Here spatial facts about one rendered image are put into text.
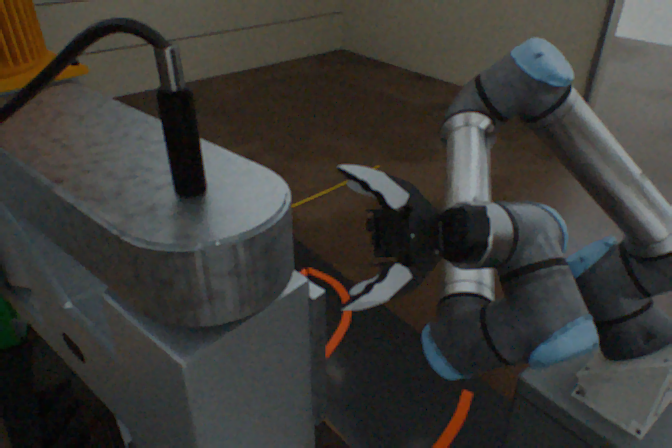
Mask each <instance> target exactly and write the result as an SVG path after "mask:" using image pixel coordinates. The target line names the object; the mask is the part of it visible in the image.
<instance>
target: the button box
mask: <svg viewBox="0 0 672 448"><path fill-rule="evenodd" d="M309 284H310V294H309V296H308V309H309V334H310V361H311V389H312V415H313V423H314V424H315V425H316V426H318V425H319V424H320V423H321V422H322V421H324V420H325V419H326V418H327V356H326V292H325V291H324V290H323V289H321V288H319V287H318V286H316V285H314V284H312V283H311V282H309Z"/></svg>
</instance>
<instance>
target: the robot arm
mask: <svg viewBox="0 0 672 448"><path fill-rule="evenodd" d="M573 78H574V73H573V70H572V68H571V66H570V64H569V63H568V61H566V60H565V57H564V56H563V55H562V53H561V52H560V51H559V50H558V49H557V48H556V47H555V46H554V45H552V44H551V43H550V42H548V41H547V40H545V39H543V38H539V37H533V38H530V39H528V40H527V41H525V43H523V44H522V45H520V46H517V47H514V48H513V49H512V50H511V52H509V53H508V54H506V55H505V56H503V57H502V58H501V59H499V60H498V61H496V62H495V63H494V64H492V65H491V66H489V67H488V68H486V69H485V70H484V71H482V72H481V73H480V74H478V75H476V76H475V77H473V78H472V79H471V80H470V81H469V82H468V83H467V84H466V85H465V86H464V87H463V88H462V89H461V90H460V92H459V93H458V94H457V95H456V97H455V98H454V100H453V101H452V103H451V104H450V106H449V108H448V109H447V111H446V113H445V115H444V118H443V121H442V124H441V131H440V139H441V143H442V145H443V147H444V148H445V149H446V150H447V157H446V162H445V177H444V197H443V212H442V213H441V214H440V210H436V209H435V208H434V205H433V203H431V202H430V201H429V200H427V199H426V198H425V197H424V196H423V194H422V193H421V191H420V190H419V189H418V188H417V187H416V186H415V185H414V184H412V183H411V182H409V181H407V180H405V179H402V178H399V177H396V176H394V175H391V174H388V173H383V172H380V171H377V170H374V169H371V168H366V167H363V166H358V165H338V167H337V170H339V171H340V172H341V173H342V174H343V175H345V176H346V177H347V178H348V179H349V180H348V181H347V185H348V186H349V187H350V188H351V190H353V191H355V192H357V193H360V194H364V195H368V196H371V197H372V198H374V199H375V200H376V201H377V202H378V204H379V205H380V206H381V207H382V208H383V209H369V210H365V212H372V218H366V231H367V232H372V231H373V233H371V245H374V252H373V255H374V258H396V262H382V263H367V266H384V267H383V268H382V269H381V270H380V273H379V274H378V275H377V276H376V277H375V278H373V279H371V280H368V281H365V282H362V283H359V284H357V285H356V286H355V287H353V288H352V290H351V292H350V295H351V296H352V297H351V298H350V299H349V300H348V301H347V302H346V303H345V304H344V305H343V306H342V307H341V309H342V310H358V309H367V308H370V307H373V306H376V305H379V304H382V303H384V302H387V301H390V300H394V299H396V298H398V297H401V296H403V295H406V294H408V293H410V292H412V291H414V290H415V289H416V288H418V287H419V286H420V285H421V283H422V282H423V281H424V279H425V278H426V276H427V275H428V273H429V272H431V271H432V270H433V268H435V267H436V265H437V263H438V262H439V261H441V276H440V296H439V301H438V307H437V321H436V322H431V323H429V324H428V325H427V326H426V327H425V328H424V330H423V333H422V346H423V351H424V354H425V356H426V358H427V360H428V362H429V364H430V365H431V367H432V368H433V369H434V370H435V372H436V373H437V374H439V375H440V376H441V377H443V378H445V379H448V380H457V379H462V378H466V379H467V378H471V377H472V376H474V375H477V374H481V373H484V372H488V371H491V370H495V369H498V368H502V367H505V366H509V365H512V364H519V363H523V362H524V363H526V362H527V363H528V365H530V366H531V367H532V368H533V369H536V370H537V369H542V368H545V367H549V366H552V365H555V364H558V363H561V362H563V361H566V360H569V359H572V358H574V357H577V356H580V355H582V354H585V353H587V352H589V351H592V350H594V349H595V348H596V347H597V346H598V344H599V346H600V350H601V352H602V353H603V355H604V357H605V358H607V360H609V361H626V360H632V359H636V358H639V357H643V356H646V355H648V354H651V353H653V352H656V351H659V350H661V349H662V348H664V347H666V346H668V345H669V344H671V343H672V318H671V317H670V316H669V315H668V314H665V313H664V312H663V311H662V310H661V308H659V307H658V306H657V305H656V304H655V303H654V301H653V299H652V298H651V297H652V296H656V295H659V294H662V293H665V292H668V291H671V290H672V206H669V204H668V203H667V202H666V201H665V199H664V198H663V197H662V196H661V193H660V192H659V191H658V190H657V188H656V187H655V186H654V185H652V183H651V182H650V181H649V180H648V178H647V177H646V176H645V175H644V173H643V172H642V171H641V170H640V168H639V167H638V166H637V165H636V163H635V162H634V161H633V160H632V158H631V157H630V156H629V155H628V153H627V152H626V151H625V150H624V148H623V147H622V146H621V145H620V144H619V142H618V141H617V140H615V139H614V137H613V136H612V135H611V134H610V132H609V131H608V130H607V129H606V127H605V126H604V125H603V124H602V122H601V121H600V120H599V119H598V117H597V116H596V115H595V114H594V112H593V111H592V110H591V109H590V107H589V106H588V105H587V104H586V102H585V101H584V100H583V99H582V97H581V96H580V95H579V94H578V92H577V91H576V90H575V89H574V87H573V84H572V82H571V81H572V80H573ZM515 116H518V117H519V118H520V119H521V120H522V122H523V123H525V124H527V125H528V126H529V128H530V129H531V130H532V131H533V132H534V133H535V134H536V136H537V137H538V138H539V139H540V140H541V141H542V142H543V144H544V145H545V146H546V147H547V148H548V149H549V150H550V152H551V153H552V154H553V155H554V156H555V157H556V158H557V160H558V161H559V162H560V163H561V164H562V165H563V167H564V168H565V169H566V170H567V171H568V172H569V173H570V175H571V176H572V177H573V178H574V179H575V180H576V181H577V183H578V184H579V185H580V186H581V187H582V188H583V189H584V191H585V192H587V193H588V194H589V195H590V196H591V197H592V199H593V200H594V201H595V202H596V203H597V204H598V206H599V207H600V208H601V209H602V210H603V211H604V212H605V214H606V215H607V216H608V217H609V218H610V219H611V220H612V222H613V223H614V224H615V225H616V226H617V227H618V228H619V230H620V231H621V232H622V233H624V238H623V242H619V243H618V242H617V240H616V238H614V237H612V236H611V237H606V238H603V239H601V240H599V241H596V242H594V243H593V244H591V245H589V246H587V247H585V248H582V249H581V250H579V251H578V252H576V253H575V254H573V255H572V256H570V257H569V258H568V259H567V260H565V257H564V253H565V251H566V248H567V245H568V231H567V227H566V225H565V223H564V221H563V219H562V218H561V216H560V215H559V214H558V213H557V212H556V211H555V210H553V209H552V208H550V207H548V206H545V205H542V204H537V203H534V202H528V201H522V202H516V203H513V202H491V184H490V154H489V149H490V148H491V147H493V146H494V144H495V142H496V140H497V132H498V130H499V128H500V127H501V126H502V125H503V124H504V123H505V122H507V121H509V120H510V119H512V118H513V117H515ZM400 207H401V208H402V209H398V208H400ZM402 265H403V266H402ZM493 268H494V269H495V272H496V275H498V278H499V280H500V283H501V286H502V288H503V291H504V294H505V297H503V298H500V299H497V300H495V278H494V275H493ZM593 323H594V325H595V327H596V331H595V328H594V325H593ZM596 332H597V333H596Z"/></svg>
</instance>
